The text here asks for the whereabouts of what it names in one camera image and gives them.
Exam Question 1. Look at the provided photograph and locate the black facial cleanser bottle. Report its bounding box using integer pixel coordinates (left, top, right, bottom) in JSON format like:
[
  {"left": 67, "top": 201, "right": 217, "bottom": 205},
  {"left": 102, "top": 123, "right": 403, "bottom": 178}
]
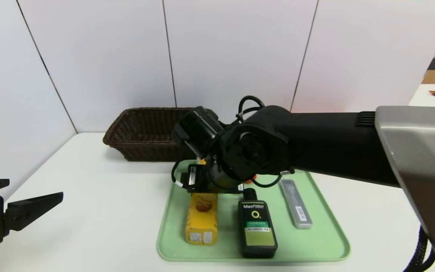
[{"left": 238, "top": 188, "right": 278, "bottom": 259}]

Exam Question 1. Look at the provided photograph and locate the light green plastic tray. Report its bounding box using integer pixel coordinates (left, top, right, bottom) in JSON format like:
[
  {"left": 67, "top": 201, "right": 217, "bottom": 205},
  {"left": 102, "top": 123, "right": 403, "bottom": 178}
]
[{"left": 156, "top": 161, "right": 351, "bottom": 263}]

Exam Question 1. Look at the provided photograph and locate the dark brown wicker basket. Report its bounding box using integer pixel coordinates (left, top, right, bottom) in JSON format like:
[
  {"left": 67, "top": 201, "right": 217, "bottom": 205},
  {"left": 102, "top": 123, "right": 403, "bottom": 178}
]
[{"left": 102, "top": 108, "right": 210, "bottom": 162}]

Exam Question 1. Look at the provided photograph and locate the black corrugated hose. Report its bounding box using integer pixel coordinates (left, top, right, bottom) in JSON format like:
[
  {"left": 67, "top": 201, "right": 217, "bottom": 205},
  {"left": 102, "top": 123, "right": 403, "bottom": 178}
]
[{"left": 403, "top": 226, "right": 435, "bottom": 272}]

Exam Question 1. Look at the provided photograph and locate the yellow snack box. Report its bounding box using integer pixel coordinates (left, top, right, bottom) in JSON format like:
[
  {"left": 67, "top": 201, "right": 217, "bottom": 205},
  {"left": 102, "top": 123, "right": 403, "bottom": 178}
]
[{"left": 186, "top": 159, "right": 218, "bottom": 245}]

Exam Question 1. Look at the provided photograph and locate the grey transparent pencil lead case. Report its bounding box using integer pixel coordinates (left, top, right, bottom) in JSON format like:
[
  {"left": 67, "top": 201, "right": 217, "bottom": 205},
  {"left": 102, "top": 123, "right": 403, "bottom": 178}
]
[{"left": 279, "top": 179, "right": 313, "bottom": 229}]

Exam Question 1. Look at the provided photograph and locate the white side table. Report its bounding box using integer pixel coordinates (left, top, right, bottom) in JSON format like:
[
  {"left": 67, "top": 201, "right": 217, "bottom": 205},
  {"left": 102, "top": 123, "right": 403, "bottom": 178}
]
[{"left": 408, "top": 84, "right": 435, "bottom": 107}]

